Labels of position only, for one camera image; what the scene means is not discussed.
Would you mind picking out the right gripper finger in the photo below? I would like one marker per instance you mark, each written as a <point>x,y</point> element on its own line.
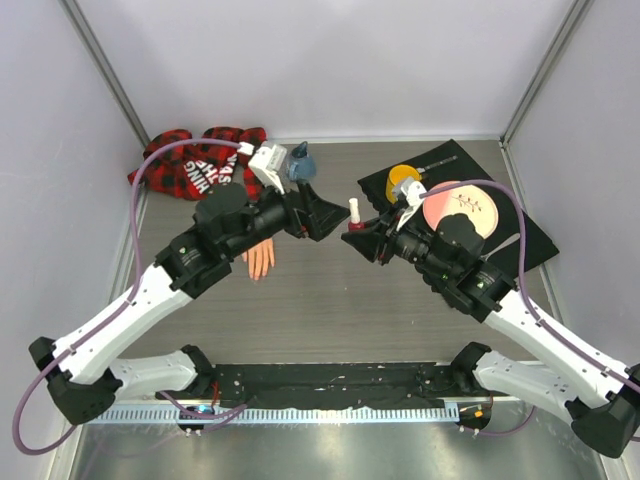
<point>371,245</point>
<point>378,225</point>

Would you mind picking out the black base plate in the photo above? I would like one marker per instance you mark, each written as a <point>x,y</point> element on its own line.
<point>334,386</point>

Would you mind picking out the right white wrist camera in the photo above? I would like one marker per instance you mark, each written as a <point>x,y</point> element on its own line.
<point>412,192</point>

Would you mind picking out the dark handled knife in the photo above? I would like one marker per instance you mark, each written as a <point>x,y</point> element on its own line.
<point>437,164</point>

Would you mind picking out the blue ceramic jug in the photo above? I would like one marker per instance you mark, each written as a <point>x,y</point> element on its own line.
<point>300,164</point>

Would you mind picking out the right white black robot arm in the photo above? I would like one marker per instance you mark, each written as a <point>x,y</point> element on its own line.
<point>595,394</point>

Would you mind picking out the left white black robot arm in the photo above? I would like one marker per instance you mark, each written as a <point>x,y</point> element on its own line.
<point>84,370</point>

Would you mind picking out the white cable duct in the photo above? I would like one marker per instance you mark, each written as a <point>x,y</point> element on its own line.
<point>168,414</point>

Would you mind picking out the red nail polish bottle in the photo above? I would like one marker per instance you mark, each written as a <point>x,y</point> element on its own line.
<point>355,226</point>

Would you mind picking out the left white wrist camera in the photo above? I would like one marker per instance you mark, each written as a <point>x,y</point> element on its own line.
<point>266,163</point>

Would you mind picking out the pink cream plate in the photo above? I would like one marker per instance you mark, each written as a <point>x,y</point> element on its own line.
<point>470,200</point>

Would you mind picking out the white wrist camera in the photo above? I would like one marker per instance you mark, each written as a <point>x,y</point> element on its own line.
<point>412,192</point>
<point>266,163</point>

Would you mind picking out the mannequin hand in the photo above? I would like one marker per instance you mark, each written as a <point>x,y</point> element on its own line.
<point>260,259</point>

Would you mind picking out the yellow mug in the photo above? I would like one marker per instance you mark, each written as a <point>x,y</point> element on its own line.
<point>396,176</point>

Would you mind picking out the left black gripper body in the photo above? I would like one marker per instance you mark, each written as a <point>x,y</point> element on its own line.
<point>296,221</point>

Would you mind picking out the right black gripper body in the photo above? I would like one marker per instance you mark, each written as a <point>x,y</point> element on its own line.
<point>402,243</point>

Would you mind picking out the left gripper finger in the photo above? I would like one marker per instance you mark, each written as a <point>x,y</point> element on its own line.
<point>319,228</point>
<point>319,207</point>

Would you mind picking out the white nail polish cap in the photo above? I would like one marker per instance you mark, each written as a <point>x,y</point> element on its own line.
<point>355,217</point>

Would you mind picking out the silver fork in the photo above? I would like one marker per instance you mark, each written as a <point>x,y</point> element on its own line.
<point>507,242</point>

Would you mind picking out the red black plaid shirt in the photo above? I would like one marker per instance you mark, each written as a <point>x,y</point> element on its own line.
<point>189,172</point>

